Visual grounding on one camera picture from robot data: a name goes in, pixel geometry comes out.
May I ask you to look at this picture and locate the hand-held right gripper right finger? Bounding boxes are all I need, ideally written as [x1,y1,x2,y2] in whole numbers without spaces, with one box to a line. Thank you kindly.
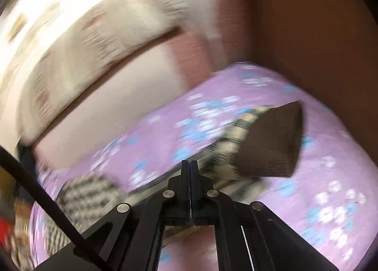
[189,160,340,271]

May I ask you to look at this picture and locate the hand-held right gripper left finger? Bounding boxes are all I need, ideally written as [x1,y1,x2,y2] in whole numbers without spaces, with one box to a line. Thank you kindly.
[34,160,191,271]

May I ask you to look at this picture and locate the black and cream checkered garment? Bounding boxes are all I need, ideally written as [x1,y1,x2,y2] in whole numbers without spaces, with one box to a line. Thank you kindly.
[38,100,305,260]

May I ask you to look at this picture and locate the purple floral bedsheet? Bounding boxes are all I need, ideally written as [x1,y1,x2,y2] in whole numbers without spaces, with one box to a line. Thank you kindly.
[30,62,378,271]

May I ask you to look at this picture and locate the cream striped pillow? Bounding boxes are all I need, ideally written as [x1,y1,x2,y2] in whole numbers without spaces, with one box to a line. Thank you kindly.
[15,0,189,143]

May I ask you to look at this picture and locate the black cable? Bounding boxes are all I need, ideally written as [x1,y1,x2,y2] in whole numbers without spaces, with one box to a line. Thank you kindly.
[0,147,113,271]

